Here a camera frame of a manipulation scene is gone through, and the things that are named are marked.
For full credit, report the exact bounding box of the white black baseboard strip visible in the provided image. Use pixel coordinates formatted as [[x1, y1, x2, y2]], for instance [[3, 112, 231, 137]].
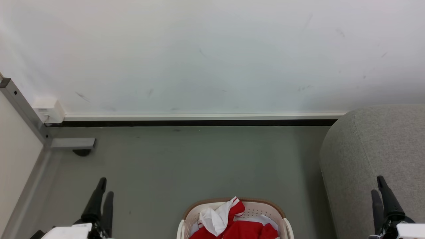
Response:
[[44, 112, 348, 127]]

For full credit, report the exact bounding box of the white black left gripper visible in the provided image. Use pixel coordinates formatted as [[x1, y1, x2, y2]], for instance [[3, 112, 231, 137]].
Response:
[[41, 177, 114, 239]]

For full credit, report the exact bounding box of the grey metal frame foot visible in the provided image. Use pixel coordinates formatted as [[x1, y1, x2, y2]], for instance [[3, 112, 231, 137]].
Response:
[[50, 138, 97, 149]]

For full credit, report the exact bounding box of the white cloth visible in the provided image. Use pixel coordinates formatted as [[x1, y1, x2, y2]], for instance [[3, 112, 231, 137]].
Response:
[[190, 214, 279, 237]]

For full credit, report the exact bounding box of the grey fabric sofa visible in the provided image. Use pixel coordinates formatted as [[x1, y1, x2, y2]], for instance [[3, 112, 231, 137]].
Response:
[[319, 106, 425, 239]]

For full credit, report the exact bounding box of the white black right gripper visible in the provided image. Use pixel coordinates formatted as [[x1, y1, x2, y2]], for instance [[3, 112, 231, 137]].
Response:
[[369, 176, 425, 239]]

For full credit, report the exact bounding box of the white wall cable box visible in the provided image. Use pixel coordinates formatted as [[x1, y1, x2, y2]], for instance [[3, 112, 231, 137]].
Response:
[[32, 96, 66, 124]]

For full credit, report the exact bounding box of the cream plastic laundry basket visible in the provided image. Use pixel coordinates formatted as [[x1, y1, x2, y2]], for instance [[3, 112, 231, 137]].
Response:
[[176, 198, 295, 239]]

